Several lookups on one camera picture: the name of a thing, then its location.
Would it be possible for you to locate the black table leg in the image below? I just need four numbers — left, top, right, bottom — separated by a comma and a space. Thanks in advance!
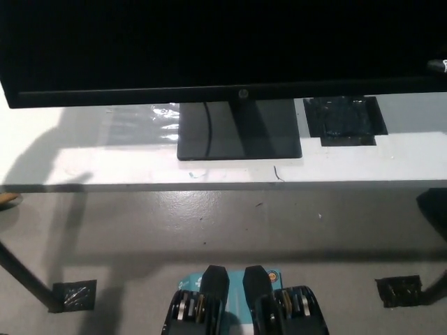
0, 239, 61, 313

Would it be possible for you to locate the black tape patch on table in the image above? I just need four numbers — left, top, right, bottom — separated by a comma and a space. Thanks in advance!
302, 96, 389, 148

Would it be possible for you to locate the glossy black monitor stand base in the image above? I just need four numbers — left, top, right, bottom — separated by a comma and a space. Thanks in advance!
177, 98, 303, 162

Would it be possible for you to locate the black HP monitor screen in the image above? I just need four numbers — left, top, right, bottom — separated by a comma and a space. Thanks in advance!
0, 0, 447, 110

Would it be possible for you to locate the tan wooden object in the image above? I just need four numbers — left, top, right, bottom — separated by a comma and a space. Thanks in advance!
0, 191, 22, 211

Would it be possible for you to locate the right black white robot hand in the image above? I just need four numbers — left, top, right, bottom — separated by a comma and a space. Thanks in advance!
427, 58, 447, 74

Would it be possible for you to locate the clear plastic film sheet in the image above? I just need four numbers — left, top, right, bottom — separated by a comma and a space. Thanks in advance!
104, 103, 183, 144

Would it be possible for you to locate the black bulky object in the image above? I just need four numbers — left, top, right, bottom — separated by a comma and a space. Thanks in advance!
415, 188, 447, 242

